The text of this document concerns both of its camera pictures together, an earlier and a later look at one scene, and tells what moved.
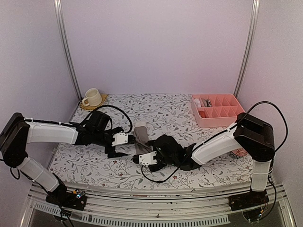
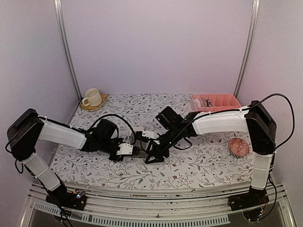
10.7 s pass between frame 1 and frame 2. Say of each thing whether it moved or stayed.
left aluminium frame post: stayed
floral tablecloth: stayed
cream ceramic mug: stayed
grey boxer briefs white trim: stayed
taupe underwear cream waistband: moved
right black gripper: moved
